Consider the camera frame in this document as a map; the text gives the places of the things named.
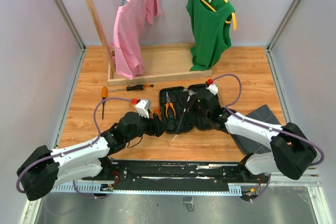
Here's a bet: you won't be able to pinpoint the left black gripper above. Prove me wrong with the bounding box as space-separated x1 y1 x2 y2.
125 110 169 142

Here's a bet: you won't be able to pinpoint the steel claw hammer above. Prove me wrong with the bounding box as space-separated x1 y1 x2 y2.
175 89 195 135

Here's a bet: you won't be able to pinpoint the black plastic tool case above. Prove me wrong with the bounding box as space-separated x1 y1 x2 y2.
159 84 226 134

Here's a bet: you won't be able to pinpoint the orange handled pliers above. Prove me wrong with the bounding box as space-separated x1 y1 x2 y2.
165 92 176 119

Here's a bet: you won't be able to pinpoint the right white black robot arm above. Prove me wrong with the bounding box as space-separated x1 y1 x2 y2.
192 89 317 182

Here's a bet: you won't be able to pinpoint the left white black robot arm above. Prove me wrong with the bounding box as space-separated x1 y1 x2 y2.
17 112 167 201

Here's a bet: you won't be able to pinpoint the black orange screwdriver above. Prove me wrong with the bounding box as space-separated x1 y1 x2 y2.
108 84 154 92

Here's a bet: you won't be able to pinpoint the wooden clothes rack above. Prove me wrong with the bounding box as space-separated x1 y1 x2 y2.
85 0 212 86

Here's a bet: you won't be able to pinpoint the grey folded cloth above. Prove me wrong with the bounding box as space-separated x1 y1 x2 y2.
228 104 280 154

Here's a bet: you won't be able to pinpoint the small orange screwdriver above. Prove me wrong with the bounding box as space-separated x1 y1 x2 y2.
101 87 108 119

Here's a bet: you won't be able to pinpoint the green tank top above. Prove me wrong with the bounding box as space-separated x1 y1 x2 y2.
186 0 235 71

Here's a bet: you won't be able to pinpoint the pink t-shirt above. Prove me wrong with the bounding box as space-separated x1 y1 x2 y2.
113 0 163 80

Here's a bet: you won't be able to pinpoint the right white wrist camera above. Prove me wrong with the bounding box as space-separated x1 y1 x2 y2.
205 79 218 95

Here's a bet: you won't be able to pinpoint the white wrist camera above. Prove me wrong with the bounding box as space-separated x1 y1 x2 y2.
205 79 218 95
131 99 151 119

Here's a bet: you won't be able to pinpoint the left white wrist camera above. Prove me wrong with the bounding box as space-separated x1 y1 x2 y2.
131 99 151 119

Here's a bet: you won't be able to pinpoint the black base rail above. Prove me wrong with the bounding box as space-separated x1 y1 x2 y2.
83 159 268 193

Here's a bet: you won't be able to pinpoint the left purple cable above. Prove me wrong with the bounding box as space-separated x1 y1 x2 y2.
16 97 136 200

